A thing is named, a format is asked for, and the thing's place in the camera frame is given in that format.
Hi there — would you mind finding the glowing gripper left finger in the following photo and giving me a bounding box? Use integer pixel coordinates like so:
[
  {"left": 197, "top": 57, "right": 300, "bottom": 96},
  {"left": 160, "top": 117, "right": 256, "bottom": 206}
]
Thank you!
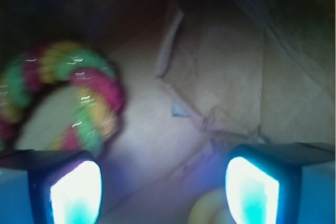
[{"left": 1, "top": 150, "right": 102, "bottom": 223}]

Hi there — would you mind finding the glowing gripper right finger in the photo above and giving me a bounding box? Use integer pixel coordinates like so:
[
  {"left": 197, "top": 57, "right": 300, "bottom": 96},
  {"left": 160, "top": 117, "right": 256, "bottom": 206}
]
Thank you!
[{"left": 225, "top": 143, "right": 335, "bottom": 223}]

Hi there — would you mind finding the yellow rubber duck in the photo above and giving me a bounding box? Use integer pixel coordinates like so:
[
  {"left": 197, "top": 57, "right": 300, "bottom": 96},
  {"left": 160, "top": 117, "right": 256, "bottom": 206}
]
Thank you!
[{"left": 187, "top": 188, "right": 235, "bottom": 223}]

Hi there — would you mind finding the brown paper bag bin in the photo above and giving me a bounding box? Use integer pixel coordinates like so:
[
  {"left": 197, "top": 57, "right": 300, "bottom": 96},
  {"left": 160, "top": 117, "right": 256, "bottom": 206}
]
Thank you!
[{"left": 1, "top": 0, "right": 335, "bottom": 223}]

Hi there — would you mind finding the multicolour rope cane toy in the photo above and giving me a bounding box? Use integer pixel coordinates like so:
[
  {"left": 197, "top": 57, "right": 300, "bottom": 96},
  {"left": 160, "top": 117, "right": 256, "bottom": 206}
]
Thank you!
[{"left": 1, "top": 40, "right": 125, "bottom": 156}]

